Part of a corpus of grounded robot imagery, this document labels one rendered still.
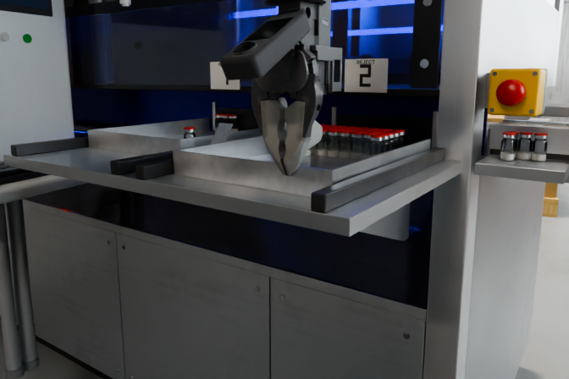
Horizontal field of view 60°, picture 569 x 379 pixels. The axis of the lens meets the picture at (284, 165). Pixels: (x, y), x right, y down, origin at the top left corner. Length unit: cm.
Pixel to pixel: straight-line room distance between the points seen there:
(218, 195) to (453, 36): 47
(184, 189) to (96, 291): 105
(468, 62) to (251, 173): 41
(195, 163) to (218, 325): 67
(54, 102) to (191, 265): 57
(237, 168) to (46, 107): 86
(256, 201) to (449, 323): 51
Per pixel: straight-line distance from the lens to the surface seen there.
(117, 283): 156
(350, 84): 93
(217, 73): 112
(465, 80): 85
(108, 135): 99
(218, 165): 66
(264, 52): 49
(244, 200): 57
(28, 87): 140
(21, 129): 139
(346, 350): 108
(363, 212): 52
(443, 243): 91
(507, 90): 80
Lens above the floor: 102
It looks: 10 degrees down
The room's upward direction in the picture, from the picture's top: straight up
